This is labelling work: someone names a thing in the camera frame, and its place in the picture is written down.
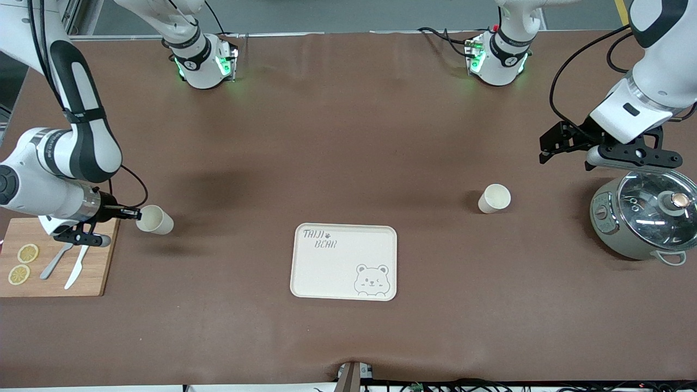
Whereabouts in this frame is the white cup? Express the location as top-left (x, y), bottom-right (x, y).
top-left (135, 205), bottom-right (175, 236)
top-left (478, 183), bottom-right (512, 215)

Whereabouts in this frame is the grey-green electric cooking pot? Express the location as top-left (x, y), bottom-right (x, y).
top-left (590, 168), bottom-right (697, 266)

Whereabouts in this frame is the black left camera bracket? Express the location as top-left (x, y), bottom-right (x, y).
top-left (585, 126), bottom-right (684, 170)

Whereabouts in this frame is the grey plastic knife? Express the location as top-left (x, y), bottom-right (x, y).
top-left (39, 242), bottom-right (74, 281)

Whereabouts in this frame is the brown table cover mat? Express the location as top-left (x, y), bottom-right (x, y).
top-left (0, 30), bottom-right (697, 388)

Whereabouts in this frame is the glass pot lid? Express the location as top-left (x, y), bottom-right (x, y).
top-left (617, 169), bottom-right (697, 252)

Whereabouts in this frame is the wooden cutting board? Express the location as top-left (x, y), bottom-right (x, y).
top-left (0, 217), bottom-right (120, 298)

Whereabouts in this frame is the short black left arm cable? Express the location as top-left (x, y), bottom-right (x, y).
top-left (606, 32), bottom-right (635, 75)

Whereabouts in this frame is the black arm base cable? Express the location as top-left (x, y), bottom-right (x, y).
top-left (203, 0), bottom-right (228, 39)
top-left (417, 26), bottom-right (482, 58)

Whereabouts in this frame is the long black left arm cable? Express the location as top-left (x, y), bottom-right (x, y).
top-left (549, 23), bottom-right (635, 145)

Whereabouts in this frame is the white plastic knife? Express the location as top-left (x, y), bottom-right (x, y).
top-left (64, 245), bottom-right (90, 290)

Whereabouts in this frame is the cream tray with bear print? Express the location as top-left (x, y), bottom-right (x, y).
top-left (290, 223), bottom-right (398, 302)

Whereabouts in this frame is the aluminium frame profile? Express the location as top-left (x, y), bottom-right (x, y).
top-left (54, 0), bottom-right (82, 39)

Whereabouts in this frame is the black right arm base cable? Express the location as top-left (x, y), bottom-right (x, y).
top-left (203, 0), bottom-right (228, 39)

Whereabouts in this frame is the black left arm base cable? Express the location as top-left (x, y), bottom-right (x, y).
top-left (417, 26), bottom-right (482, 58)

